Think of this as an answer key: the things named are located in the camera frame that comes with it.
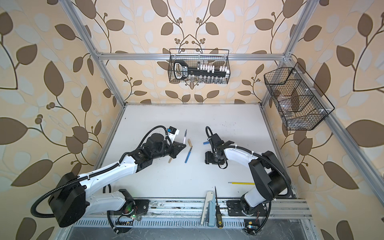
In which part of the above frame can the black socket set rail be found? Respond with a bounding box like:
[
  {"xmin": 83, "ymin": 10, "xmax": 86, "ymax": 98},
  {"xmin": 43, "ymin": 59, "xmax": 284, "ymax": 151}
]
[{"xmin": 171, "ymin": 60, "xmax": 231, "ymax": 80}]

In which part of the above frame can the black screwdriver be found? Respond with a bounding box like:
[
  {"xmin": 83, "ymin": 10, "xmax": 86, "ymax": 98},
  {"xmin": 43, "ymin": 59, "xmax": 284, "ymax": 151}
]
[{"xmin": 215, "ymin": 187, "xmax": 224, "ymax": 229}]

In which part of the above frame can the green pen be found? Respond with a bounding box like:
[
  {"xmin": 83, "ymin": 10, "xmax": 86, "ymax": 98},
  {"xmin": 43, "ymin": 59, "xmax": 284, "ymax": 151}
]
[{"xmin": 183, "ymin": 130, "xmax": 188, "ymax": 144}]

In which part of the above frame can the right wire basket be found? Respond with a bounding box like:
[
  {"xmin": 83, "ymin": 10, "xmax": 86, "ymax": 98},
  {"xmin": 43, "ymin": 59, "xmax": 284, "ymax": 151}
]
[{"xmin": 264, "ymin": 63, "xmax": 335, "ymax": 131}]

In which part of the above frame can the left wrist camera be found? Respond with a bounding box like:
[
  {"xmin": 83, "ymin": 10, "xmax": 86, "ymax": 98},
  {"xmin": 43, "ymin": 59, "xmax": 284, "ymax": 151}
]
[{"xmin": 167, "ymin": 126, "xmax": 180, "ymax": 143}]

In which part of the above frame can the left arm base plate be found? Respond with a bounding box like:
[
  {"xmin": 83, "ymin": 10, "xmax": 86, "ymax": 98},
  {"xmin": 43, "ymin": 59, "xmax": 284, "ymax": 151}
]
[{"xmin": 113, "ymin": 199, "xmax": 150, "ymax": 217}]

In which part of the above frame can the aluminium front rail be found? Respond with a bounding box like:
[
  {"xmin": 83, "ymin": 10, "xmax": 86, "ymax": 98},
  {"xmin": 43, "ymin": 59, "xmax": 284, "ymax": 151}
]
[{"xmin": 75, "ymin": 198, "xmax": 313, "ymax": 229}]

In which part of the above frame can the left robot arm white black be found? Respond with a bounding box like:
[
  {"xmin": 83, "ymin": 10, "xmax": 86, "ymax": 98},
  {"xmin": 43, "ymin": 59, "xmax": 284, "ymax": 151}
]
[{"xmin": 30, "ymin": 126, "xmax": 186, "ymax": 235}]

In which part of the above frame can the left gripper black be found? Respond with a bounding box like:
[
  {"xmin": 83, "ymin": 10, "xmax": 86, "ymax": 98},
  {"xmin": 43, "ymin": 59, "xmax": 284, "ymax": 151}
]
[{"xmin": 151, "ymin": 140, "xmax": 187, "ymax": 161}]

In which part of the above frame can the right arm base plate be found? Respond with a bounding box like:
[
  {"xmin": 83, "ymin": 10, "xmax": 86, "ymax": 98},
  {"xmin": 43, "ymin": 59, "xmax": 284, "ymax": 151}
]
[{"xmin": 226, "ymin": 200, "xmax": 265, "ymax": 217}]

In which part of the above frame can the wire basket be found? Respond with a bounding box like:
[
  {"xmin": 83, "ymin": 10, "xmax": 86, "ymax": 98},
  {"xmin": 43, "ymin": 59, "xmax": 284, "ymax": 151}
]
[
  {"xmin": 264, "ymin": 63, "xmax": 335, "ymax": 131},
  {"xmin": 168, "ymin": 48, "xmax": 231, "ymax": 85}
]

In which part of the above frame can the blue pen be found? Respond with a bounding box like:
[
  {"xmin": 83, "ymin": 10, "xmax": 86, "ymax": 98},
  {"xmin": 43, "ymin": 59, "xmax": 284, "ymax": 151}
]
[{"xmin": 185, "ymin": 147, "xmax": 193, "ymax": 164}]

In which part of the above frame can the beige blue utility tool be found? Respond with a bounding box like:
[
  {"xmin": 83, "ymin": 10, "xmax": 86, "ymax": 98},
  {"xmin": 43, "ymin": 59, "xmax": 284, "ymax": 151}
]
[{"xmin": 200, "ymin": 191, "xmax": 216, "ymax": 228}]

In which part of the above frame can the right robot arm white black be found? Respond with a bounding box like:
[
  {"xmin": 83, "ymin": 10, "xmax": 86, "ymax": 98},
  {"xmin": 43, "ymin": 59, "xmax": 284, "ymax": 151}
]
[{"xmin": 205, "ymin": 126, "xmax": 293, "ymax": 216}]

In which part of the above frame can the back wire basket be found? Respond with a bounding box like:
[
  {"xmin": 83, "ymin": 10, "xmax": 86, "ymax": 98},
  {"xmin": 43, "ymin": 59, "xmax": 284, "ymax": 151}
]
[{"xmin": 168, "ymin": 48, "xmax": 231, "ymax": 85}]

